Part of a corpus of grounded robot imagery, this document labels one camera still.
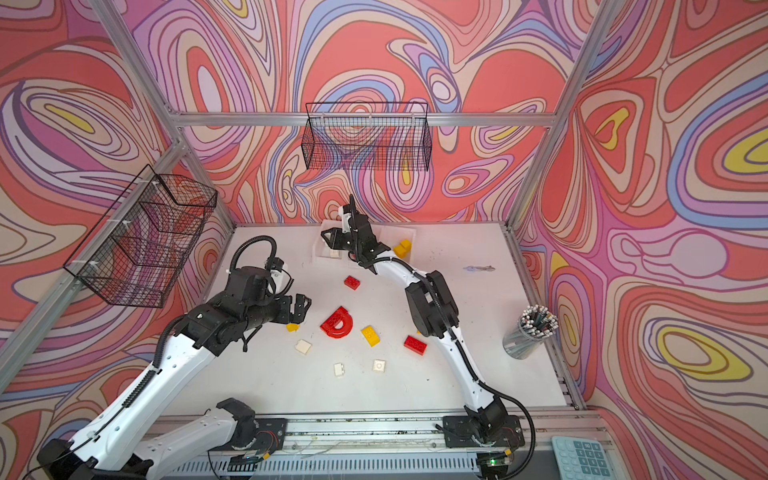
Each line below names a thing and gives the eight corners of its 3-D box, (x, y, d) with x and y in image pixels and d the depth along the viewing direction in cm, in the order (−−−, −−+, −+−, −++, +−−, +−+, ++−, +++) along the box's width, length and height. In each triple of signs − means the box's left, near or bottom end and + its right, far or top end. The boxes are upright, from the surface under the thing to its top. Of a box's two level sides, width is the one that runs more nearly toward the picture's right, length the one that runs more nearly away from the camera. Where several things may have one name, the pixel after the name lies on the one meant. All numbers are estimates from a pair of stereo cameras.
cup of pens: (507, 359, 87) (528, 334, 73) (500, 332, 92) (519, 304, 79) (535, 359, 87) (562, 334, 73) (526, 332, 92) (550, 304, 79)
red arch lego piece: (321, 327, 94) (319, 324, 92) (342, 308, 98) (341, 305, 97) (338, 344, 90) (337, 341, 89) (359, 324, 95) (359, 321, 93)
